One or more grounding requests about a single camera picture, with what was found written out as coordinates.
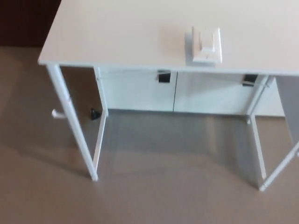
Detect white rocker light switch plate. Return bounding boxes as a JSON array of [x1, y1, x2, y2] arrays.
[[184, 26, 223, 66]]

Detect white low cabinet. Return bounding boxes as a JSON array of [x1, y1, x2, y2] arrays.
[[96, 67, 286, 117]]

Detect small black floor object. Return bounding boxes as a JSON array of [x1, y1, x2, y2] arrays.
[[89, 107, 101, 121]]

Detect white table with metal legs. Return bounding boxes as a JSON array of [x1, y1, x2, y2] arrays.
[[38, 0, 299, 192]]

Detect white hook on table leg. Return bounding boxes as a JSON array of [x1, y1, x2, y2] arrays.
[[51, 108, 69, 120]]

